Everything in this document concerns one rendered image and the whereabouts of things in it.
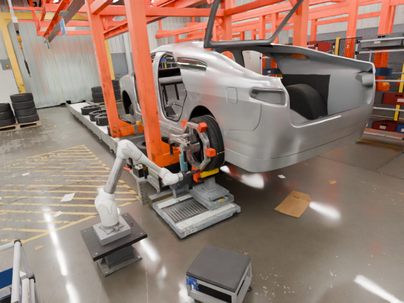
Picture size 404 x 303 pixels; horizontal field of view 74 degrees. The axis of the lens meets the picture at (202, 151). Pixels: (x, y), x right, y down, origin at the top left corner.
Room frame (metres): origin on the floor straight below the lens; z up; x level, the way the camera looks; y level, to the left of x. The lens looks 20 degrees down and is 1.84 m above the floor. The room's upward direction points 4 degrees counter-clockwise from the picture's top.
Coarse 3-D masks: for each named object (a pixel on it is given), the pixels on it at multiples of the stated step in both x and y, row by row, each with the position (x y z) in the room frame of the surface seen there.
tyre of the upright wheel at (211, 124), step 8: (192, 120) 3.11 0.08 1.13; (200, 120) 2.96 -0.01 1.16; (208, 120) 2.95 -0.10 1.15; (208, 128) 2.84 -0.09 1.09; (216, 128) 2.87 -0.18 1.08; (208, 136) 2.84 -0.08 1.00; (216, 136) 2.81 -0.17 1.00; (216, 144) 2.77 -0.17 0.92; (216, 152) 2.75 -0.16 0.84; (216, 160) 2.78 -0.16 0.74; (208, 168) 2.88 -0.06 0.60
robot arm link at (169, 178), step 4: (164, 176) 2.62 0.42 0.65; (168, 176) 2.55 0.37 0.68; (172, 176) 2.55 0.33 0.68; (176, 176) 2.57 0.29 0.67; (164, 180) 2.52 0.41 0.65; (168, 180) 2.51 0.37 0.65; (172, 180) 2.53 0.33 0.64; (176, 180) 2.55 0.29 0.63; (164, 184) 2.53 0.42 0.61; (168, 184) 2.52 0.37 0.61; (172, 184) 2.55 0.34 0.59
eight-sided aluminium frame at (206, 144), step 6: (186, 126) 3.08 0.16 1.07; (192, 126) 2.95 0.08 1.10; (186, 132) 3.18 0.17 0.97; (198, 132) 2.85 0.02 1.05; (186, 138) 3.20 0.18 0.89; (204, 138) 2.83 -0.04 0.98; (204, 144) 2.75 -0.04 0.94; (204, 150) 2.76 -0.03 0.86; (186, 156) 3.14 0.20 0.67; (204, 156) 2.77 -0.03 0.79; (192, 162) 3.05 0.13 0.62; (204, 162) 2.78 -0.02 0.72; (198, 168) 2.90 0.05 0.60
